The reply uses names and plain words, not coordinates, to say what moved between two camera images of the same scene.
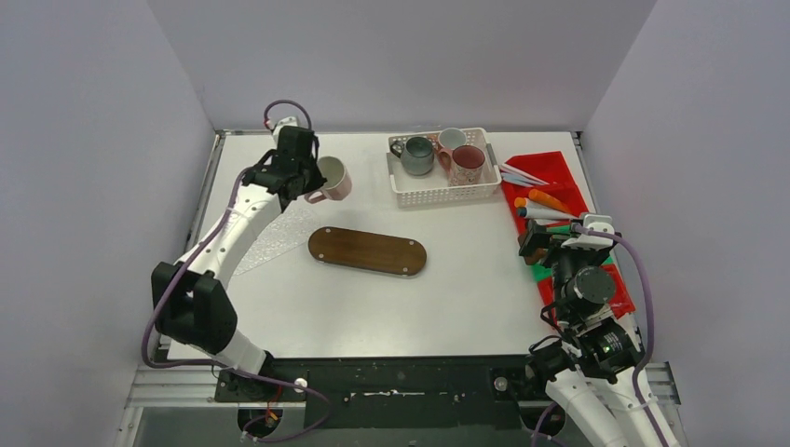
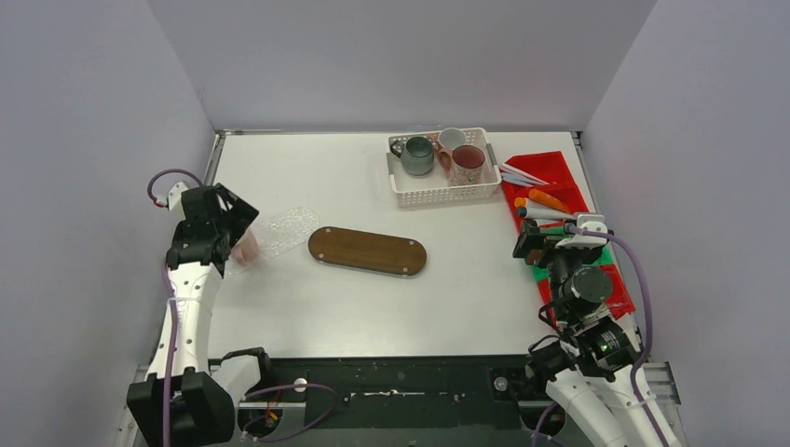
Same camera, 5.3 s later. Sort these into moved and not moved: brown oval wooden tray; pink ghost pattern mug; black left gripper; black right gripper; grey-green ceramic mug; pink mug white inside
Moved: black left gripper; pink mug white inside
Not moved: pink ghost pattern mug; black right gripper; grey-green ceramic mug; brown oval wooden tray
